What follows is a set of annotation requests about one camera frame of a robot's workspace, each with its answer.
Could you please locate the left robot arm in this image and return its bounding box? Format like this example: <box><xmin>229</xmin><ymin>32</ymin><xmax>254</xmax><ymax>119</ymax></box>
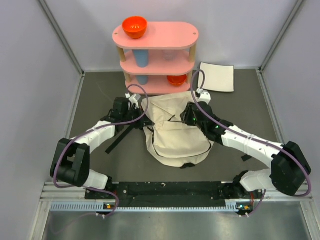
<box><xmin>50</xmin><ymin>94</ymin><xmax>153</xmax><ymax>199</ymax></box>

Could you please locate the white square plate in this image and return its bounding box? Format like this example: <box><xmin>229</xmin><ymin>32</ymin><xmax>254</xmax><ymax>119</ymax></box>
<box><xmin>198</xmin><ymin>62</ymin><xmax>235</xmax><ymax>93</ymax></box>

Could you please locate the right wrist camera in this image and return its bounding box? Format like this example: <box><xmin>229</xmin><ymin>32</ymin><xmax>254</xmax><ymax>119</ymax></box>
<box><xmin>195</xmin><ymin>88</ymin><xmax>211</xmax><ymax>105</ymax></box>

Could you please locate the blue cup shelf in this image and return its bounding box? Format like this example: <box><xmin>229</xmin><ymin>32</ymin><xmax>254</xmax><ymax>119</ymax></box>
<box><xmin>135</xmin><ymin>75</ymin><xmax>148</xmax><ymax>85</ymax></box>
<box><xmin>132</xmin><ymin>49</ymin><xmax>149</xmax><ymax>68</ymax></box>

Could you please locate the beige canvas backpack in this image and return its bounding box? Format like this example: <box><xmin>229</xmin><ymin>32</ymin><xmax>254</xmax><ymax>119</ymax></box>
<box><xmin>141</xmin><ymin>91</ymin><xmax>214</xmax><ymax>168</ymax></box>

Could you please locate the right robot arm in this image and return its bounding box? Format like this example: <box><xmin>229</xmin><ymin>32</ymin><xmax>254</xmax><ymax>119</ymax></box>
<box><xmin>180</xmin><ymin>101</ymin><xmax>312</xmax><ymax>198</ymax></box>

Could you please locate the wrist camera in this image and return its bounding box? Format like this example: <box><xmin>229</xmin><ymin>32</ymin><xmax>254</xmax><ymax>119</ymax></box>
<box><xmin>195</xmin><ymin>88</ymin><xmax>211</xmax><ymax>105</ymax></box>
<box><xmin>125</xmin><ymin>93</ymin><xmax>141</xmax><ymax>110</ymax></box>

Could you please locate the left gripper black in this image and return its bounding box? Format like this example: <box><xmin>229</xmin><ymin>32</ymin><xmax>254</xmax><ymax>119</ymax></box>
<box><xmin>122</xmin><ymin>105</ymin><xmax>154</xmax><ymax>129</ymax></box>

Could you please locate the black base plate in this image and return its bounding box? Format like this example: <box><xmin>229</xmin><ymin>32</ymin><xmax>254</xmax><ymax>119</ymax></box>
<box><xmin>84</xmin><ymin>181</ymin><xmax>264</xmax><ymax>208</ymax></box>

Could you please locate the orange bowl bottom shelf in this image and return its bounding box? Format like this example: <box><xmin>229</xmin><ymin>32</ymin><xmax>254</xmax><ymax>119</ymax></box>
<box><xmin>166</xmin><ymin>74</ymin><xmax>187</xmax><ymax>87</ymax></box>

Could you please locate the pink three-tier shelf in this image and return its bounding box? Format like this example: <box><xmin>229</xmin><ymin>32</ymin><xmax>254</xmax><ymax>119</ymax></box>
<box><xmin>112</xmin><ymin>21</ymin><xmax>199</xmax><ymax>95</ymax></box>

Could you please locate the aluminium frame post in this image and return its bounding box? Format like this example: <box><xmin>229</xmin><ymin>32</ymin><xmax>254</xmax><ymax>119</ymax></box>
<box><xmin>258</xmin><ymin>0</ymin><xmax>306</xmax><ymax>74</ymax></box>

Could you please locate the clear glass cup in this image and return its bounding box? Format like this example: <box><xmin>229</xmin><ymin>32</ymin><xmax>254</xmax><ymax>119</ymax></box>
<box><xmin>163</xmin><ymin>50</ymin><xmax>176</xmax><ymax>61</ymax></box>

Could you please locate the blue cup middle shelf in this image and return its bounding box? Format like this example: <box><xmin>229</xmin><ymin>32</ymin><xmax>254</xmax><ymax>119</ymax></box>
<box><xmin>132</xmin><ymin>49</ymin><xmax>149</xmax><ymax>68</ymax></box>

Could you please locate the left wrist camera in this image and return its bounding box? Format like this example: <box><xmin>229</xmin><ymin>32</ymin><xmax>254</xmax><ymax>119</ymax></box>
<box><xmin>125</xmin><ymin>93</ymin><xmax>141</xmax><ymax>110</ymax></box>

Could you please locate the orange bowl on top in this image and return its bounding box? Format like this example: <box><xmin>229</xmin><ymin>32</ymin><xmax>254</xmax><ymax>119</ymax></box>
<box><xmin>122</xmin><ymin>16</ymin><xmax>148</xmax><ymax>39</ymax></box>

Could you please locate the grey cable duct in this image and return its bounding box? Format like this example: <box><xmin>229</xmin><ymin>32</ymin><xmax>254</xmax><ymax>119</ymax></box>
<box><xmin>49</xmin><ymin>199</ymin><xmax>253</xmax><ymax>214</ymax></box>

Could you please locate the blue cup bottom shelf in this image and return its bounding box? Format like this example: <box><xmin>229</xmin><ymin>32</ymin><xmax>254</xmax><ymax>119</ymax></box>
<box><xmin>135</xmin><ymin>75</ymin><xmax>148</xmax><ymax>85</ymax></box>

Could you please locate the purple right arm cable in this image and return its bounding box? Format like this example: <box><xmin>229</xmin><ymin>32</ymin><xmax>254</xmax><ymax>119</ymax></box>
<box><xmin>190</xmin><ymin>69</ymin><xmax>313</xmax><ymax>218</ymax></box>

